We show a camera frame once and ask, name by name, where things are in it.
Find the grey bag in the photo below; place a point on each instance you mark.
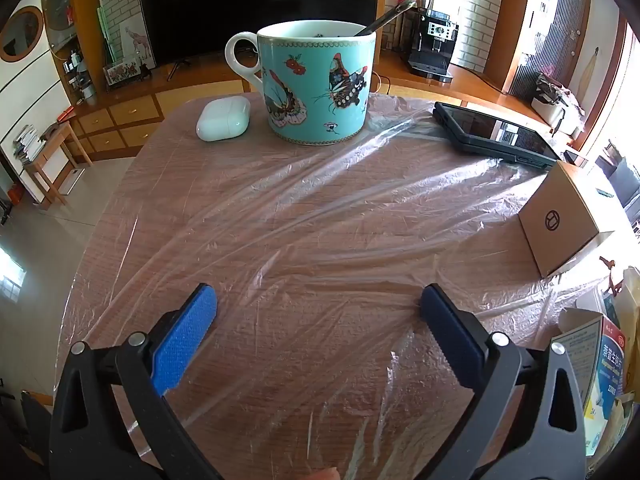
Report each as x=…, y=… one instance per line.
x=550, y=100

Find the oval wooden mirror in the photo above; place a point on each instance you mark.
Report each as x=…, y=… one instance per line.
x=20, y=32

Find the blue and white medicine box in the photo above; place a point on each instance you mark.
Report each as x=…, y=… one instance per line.
x=600, y=365

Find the teal butterfly mug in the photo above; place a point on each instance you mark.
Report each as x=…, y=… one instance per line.
x=310, y=90

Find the black television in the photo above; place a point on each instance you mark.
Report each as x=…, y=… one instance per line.
x=250, y=5

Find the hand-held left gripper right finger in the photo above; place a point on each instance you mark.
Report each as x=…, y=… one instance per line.
x=450, y=330

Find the black coffee machine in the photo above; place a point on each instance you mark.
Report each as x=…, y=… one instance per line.
x=432, y=40

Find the metal spoon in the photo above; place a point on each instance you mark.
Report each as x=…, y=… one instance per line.
x=385, y=19

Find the small wooden side table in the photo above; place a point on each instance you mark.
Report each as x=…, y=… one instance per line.
x=50, y=145

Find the giraffe picture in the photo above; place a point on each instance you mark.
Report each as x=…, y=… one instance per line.
x=136, y=40

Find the floral picture frame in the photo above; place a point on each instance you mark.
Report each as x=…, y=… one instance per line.
x=122, y=71

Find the black tablet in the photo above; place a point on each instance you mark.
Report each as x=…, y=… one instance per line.
x=495, y=132

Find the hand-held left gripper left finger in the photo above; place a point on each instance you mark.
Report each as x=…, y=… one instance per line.
x=185, y=340

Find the brown cardboard box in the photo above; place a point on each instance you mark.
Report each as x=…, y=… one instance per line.
x=560, y=220

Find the person's left hand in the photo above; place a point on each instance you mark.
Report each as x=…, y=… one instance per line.
x=324, y=474

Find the stack of books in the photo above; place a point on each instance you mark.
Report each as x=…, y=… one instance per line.
x=27, y=142

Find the white earbuds case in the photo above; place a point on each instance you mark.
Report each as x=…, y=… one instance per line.
x=222, y=117

